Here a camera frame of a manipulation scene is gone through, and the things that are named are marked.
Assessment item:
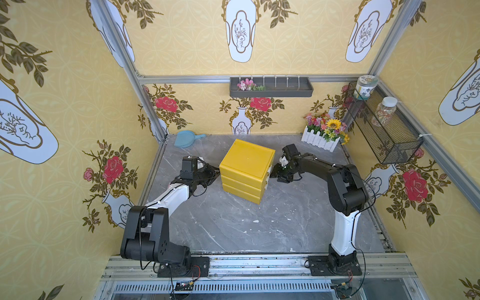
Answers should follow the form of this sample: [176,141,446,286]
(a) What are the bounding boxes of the yellow three-drawer cabinet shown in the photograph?
[219,139,275,205]

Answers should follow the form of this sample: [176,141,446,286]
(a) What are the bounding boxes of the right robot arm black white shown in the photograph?
[270,144,370,268]

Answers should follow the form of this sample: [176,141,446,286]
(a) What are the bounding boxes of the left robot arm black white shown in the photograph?
[120,157,220,268]

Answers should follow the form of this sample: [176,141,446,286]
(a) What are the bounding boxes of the light blue plastic scoop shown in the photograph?
[174,131,206,148]

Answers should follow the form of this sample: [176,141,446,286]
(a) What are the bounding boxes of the flower box white fence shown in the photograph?
[301,112,350,152]

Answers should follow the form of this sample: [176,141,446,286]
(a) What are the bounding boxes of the pink artificial flowers in tray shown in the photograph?
[237,78,266,91]

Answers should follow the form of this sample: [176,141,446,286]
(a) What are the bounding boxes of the small circuit board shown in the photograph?
[174,281,195,292]

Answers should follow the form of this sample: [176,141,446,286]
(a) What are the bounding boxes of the clear jar white lid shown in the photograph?
[372,96,398,127]

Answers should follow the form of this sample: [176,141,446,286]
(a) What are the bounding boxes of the glass jar patterned lid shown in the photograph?
[353,75,379,101]

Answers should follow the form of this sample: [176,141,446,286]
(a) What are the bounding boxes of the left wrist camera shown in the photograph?
[180,156,205,180]

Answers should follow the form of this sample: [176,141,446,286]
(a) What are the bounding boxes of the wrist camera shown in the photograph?
[279,144,300,167]
[180,156,205,180]

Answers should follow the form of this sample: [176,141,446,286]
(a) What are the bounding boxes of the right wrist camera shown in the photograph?
[279,144,300,167]

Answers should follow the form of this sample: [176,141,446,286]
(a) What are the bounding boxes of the grey wall tray shelf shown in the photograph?
[229,75,314,98]

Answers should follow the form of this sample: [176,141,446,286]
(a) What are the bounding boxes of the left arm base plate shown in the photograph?
[157,256,210,280]

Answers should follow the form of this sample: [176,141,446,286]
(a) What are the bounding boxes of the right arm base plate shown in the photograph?
[304,255,363,276]

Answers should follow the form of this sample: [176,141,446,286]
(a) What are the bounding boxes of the black wire mesh basket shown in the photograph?
[342,82,424,165]

